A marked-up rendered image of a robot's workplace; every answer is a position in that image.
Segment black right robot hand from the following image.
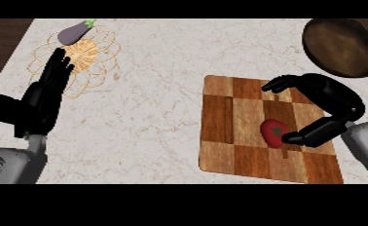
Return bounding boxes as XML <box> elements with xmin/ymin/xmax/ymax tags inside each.
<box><xmin>260</xmin><ymin>72</ymin><xmax>367</xmax><ymax>149</ymax></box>

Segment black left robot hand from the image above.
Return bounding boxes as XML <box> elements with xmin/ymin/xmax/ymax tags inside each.
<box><xmin>0</xmin><ymin>47</ymin><xmax>77</xmax><ymax>139</ymax></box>

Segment dark brown pan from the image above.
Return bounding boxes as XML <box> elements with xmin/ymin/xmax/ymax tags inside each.
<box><xmin>300</xmin><ymin>19</ymin><xmax>368</xmax><ymax>79</ymax></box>

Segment checkered wooden cutting board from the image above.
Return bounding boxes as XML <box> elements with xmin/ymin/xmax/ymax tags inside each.
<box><xmin>197</xmin><ymin>74</ymin><xmax>345</xmax><ymax>185</ymax></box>

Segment purple eggplant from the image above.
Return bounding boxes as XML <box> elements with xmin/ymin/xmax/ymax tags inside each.
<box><xmin>56</xmin><ymin>19</ymin><xmax>98</xmax><ymax>47</ymax></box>

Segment tan wire placemat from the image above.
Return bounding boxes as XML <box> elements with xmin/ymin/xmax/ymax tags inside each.
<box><xmin>27</xmin><ymin>24</ymin><xmax>123</xmax><ymax>100</ymax></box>

